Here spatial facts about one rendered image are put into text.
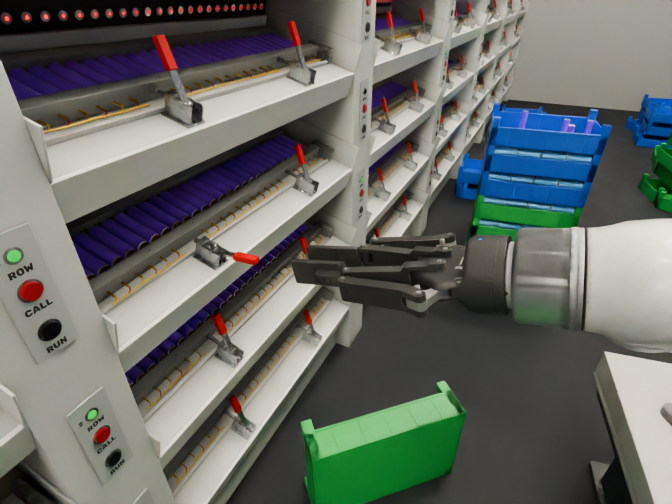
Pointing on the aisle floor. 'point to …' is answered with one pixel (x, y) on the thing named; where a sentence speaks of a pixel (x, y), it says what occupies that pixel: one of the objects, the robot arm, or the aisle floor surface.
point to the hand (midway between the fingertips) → (326, 265)
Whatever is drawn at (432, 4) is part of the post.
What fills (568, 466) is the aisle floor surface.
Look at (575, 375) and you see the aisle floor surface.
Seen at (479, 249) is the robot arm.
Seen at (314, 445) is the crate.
